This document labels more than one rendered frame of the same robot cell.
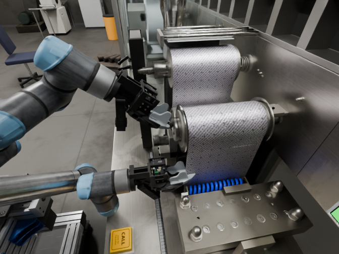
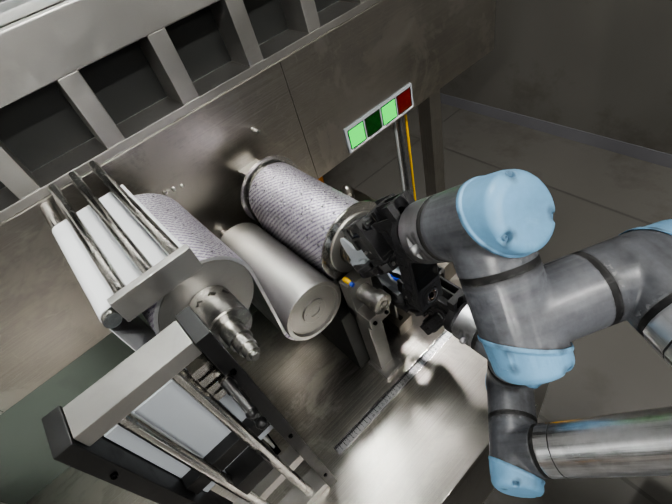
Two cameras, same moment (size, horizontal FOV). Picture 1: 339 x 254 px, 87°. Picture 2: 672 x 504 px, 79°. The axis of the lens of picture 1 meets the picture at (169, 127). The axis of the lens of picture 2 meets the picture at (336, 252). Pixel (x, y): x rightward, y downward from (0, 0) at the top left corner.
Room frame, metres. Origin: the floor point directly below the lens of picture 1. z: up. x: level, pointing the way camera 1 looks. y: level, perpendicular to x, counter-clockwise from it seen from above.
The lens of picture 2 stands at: (0.61, 0.43, 1.74)
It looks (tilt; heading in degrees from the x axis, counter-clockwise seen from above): 45 degrees down; 252
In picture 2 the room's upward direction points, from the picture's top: 19 degrees counter-clockwise
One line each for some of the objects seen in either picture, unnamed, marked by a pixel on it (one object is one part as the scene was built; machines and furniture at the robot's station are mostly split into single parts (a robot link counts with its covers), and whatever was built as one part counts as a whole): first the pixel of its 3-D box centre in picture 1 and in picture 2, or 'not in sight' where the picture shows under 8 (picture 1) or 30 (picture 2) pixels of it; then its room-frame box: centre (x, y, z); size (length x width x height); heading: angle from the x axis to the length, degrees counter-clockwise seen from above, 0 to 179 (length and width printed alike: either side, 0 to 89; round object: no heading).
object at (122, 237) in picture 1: (121, 240); not in sight; (0.22, 0.17, 0.91); 0.07 x 0.07 x 0.02; 10
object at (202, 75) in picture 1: (203, 121); (272, 286); (0.57, -0.14, 1.16); 0.39 x 0.23 x 0.51; 10
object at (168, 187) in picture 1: (168, 183); not in sight; (0.33, 0.00, 1.09); 0.09 x 0.05 x 0.02; 99
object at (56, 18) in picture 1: (55, 15); not in sight; (7.04, 3.83, 0.53); 2.24 x 0.56 x 1.06; 8
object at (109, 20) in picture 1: (111, 27); not in sight; (6.31, 1.81, 0.33); 0.40 x 0.40 x 0.66
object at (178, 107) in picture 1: (180, 128); (355, 241); (0.42, -0.03, 1.25); 0.15 x 0.01 x 0.15; 10
